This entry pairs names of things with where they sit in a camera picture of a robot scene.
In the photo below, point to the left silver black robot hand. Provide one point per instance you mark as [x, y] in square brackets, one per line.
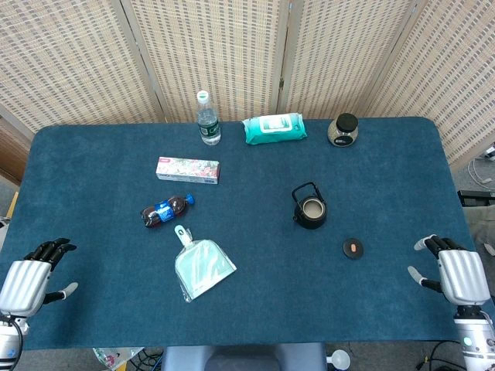
[23, 284]

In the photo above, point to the floral toothpaste box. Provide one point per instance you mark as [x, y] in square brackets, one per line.
[187, 170]

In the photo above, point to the black kettle lid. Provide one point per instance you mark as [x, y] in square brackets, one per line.
[352, 248]

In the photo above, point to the pale green dustpan in plastic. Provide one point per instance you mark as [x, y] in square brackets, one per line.
[201, 266]

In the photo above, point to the clear water bottle green label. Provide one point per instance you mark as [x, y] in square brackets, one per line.
[209, 123]

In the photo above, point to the colourful printed bag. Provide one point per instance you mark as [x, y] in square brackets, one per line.
[112, 355]

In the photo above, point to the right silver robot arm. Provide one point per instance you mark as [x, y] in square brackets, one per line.
[477, 340]

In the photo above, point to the black flat device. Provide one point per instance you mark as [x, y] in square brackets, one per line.
[477, 197]

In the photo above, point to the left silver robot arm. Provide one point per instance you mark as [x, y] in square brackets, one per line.
[8, 344]

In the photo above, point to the cola bottle blue cap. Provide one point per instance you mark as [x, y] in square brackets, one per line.
[164, 210]

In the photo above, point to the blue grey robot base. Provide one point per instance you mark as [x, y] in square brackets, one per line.
[239, 357]

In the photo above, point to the blue table cloth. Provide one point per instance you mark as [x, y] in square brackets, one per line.
[270, 293]

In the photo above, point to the glass jar black lid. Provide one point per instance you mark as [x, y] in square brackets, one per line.
[342, 131]

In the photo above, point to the white round plastic object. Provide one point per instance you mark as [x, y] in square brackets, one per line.
[340, 359]

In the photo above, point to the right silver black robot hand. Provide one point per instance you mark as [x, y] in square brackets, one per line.
[462, 274]

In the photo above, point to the woven folding screen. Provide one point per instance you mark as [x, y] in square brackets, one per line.
[232, 50]

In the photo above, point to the teal wet wipes pack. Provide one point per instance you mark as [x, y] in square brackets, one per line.
[274, 129]

